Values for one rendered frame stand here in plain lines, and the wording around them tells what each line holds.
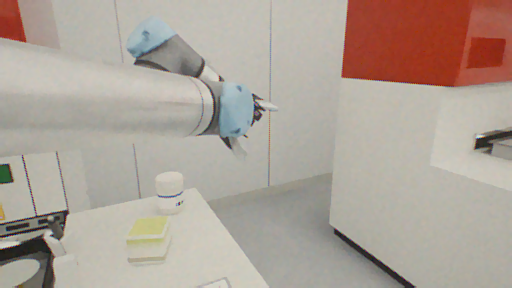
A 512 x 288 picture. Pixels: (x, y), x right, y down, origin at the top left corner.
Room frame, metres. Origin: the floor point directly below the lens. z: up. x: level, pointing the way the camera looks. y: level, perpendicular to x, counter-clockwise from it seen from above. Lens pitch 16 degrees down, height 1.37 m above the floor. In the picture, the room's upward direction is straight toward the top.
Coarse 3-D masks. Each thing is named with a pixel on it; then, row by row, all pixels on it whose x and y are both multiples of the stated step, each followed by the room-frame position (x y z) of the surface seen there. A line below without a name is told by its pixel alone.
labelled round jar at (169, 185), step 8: (160, 176) 0.73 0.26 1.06; (168, 176) 0.72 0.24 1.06; (176, 176) 0.72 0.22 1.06; (160, 184) 0.69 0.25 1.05; (168, 184) 0.69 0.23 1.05; (176, 184) 0.70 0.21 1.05; (160, 192) 0.69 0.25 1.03; (168, 192) 0.69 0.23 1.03; (176, 192) 0.70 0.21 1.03; (160, 200) 0.70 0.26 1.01; (168, 200) 0.69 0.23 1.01; (176, 200) 0.70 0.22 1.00; (160, 208) 0.70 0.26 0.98; (168, 208) 0.69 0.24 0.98; (176, 208) 0.70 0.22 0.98
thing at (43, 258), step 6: (42, 252) 0.63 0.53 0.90; (18, 258) 0.61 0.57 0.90; (24, 258) 0.61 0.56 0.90; (30, 258) 0.61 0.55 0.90; (36, 258) 0.61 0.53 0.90; (42, 258) 0.61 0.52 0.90; (48, 258) 0.61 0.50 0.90; (0, 264) 0.59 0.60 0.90; (6, 264) 0.59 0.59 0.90; (42, 264) 0.59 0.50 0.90; (42, 270) 0.57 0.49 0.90; (36, 276) 0.55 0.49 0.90; (42, 276) 0.55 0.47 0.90; (24, 282) 0.53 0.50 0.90; (30, 282) 0.53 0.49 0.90; (36, 282) 0.53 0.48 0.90; (42, 282) 0.53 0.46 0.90
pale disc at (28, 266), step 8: (8, 264) 0.59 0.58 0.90; (16, 264) 0.59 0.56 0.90; (24, 264) 0.59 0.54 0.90; (32, 264) 0.59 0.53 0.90; (0, 272) 0.56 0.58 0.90; (8, 272) 0.56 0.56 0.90; (16, 272) 0.56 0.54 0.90; (24, 272) 0.56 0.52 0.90; (32, 272) 0.56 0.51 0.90; (0, 280) 0.54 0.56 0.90; (8, 280) 0.54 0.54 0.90; (16, 280) 0.54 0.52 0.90; (24, 280) 0.54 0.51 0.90
